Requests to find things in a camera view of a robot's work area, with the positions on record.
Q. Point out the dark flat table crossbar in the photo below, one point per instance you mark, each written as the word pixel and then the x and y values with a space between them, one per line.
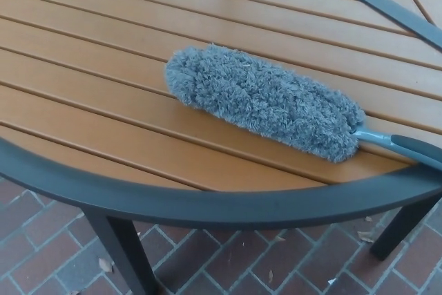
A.
pixel 380 1

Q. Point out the dark round table rim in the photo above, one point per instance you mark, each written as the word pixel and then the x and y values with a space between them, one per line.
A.
pixel 172 201

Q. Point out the small white paper scrap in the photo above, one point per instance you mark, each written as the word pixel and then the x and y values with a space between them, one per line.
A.
pixel 332 281

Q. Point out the dark table leg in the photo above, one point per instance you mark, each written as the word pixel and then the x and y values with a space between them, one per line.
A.
pixel 393 236
pixel 124 257

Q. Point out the grey microfibre duster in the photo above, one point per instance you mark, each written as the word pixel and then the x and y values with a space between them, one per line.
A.
pixel 259 101

